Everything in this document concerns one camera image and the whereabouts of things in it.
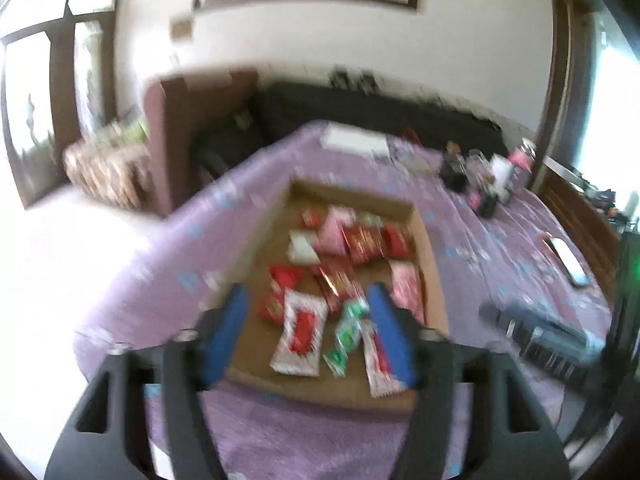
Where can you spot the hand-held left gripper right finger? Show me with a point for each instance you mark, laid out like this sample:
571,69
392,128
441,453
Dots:
392,340

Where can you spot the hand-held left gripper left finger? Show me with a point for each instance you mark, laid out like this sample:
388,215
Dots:
227,340

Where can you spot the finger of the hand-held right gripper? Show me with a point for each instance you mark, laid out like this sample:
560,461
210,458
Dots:
545,347

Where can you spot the cardboard box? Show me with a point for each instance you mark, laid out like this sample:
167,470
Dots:
255,335

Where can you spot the white and red snack packet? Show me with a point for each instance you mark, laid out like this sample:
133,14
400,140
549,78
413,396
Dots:
300,335
377,365

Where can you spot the green and white snack packet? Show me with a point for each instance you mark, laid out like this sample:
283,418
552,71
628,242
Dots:
347,332

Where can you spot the dark red gold packet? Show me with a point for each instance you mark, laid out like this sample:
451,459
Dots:
340,284
362,244

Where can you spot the pink striped snack packet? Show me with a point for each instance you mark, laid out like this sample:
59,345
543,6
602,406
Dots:
335,227

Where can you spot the smartphone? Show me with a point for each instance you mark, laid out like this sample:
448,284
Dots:
567,261

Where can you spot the black orange toy figure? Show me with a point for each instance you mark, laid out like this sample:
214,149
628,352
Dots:
607,200

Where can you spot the red and black box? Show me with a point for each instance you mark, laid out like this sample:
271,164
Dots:
484,202

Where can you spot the pink lidded bottle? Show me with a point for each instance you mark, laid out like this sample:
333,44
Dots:
522,160

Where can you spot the black device with wooden block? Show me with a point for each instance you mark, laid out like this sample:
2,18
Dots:
452,165

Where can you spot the black bag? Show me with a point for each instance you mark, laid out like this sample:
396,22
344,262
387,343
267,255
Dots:
227,145

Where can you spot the white paper sheet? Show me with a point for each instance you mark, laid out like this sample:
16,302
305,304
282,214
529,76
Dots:
356,141

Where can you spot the maroon armchair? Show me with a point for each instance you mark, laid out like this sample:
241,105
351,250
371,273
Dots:
175,140

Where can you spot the black sofa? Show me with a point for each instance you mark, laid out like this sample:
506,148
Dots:
380,110

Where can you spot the black knob clamp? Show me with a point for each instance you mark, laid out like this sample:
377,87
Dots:
341,77
367,82

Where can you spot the dark framed window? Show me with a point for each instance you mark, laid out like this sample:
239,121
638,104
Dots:
45,100

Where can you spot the wooden bed frame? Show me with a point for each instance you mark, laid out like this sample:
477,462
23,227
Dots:
580,220

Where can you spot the brown door frame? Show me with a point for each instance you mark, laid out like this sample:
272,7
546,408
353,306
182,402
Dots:
565,80

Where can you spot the brown wall box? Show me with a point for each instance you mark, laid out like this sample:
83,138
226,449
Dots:
181,28

